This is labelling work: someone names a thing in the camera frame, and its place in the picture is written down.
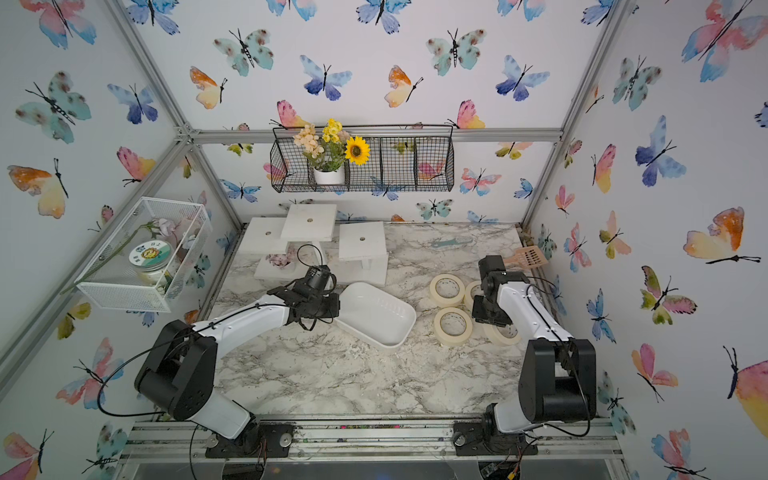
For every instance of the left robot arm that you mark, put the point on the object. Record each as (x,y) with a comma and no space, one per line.
(178,374)

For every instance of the artificial flower pot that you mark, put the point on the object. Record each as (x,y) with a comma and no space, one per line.
(330,151)

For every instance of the masking tape roll four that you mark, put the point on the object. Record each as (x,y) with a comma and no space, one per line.
(502,336)

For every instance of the masking tape roll one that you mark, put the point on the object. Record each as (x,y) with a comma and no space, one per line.
(447,290)

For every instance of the masking tape roll two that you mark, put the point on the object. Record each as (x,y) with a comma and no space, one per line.
(452,326)

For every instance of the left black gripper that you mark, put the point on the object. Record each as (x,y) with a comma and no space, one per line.
(335,300)

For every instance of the aluminium front rail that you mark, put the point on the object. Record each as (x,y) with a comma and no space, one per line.
(364,439)

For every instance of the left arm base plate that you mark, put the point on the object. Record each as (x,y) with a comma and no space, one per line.
(260,440)

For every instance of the masking tape roll three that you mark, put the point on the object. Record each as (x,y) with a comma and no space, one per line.
(472,290)

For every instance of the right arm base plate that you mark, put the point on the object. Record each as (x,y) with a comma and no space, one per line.
(480,438)

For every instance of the green lid jar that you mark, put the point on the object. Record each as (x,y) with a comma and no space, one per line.
(150,260)

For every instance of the white plastic storage tray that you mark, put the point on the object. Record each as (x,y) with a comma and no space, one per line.
(375,316)

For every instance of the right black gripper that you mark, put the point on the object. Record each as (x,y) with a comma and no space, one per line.
(478,316)

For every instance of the white tiered display stand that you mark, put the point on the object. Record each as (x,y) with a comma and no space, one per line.
(309,234)

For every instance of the clear acrylic wall box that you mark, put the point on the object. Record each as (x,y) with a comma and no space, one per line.
(109,280)

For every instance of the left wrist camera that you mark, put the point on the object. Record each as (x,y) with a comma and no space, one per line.
(320,280)

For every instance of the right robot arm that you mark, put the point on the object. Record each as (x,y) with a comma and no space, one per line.
(558,379)

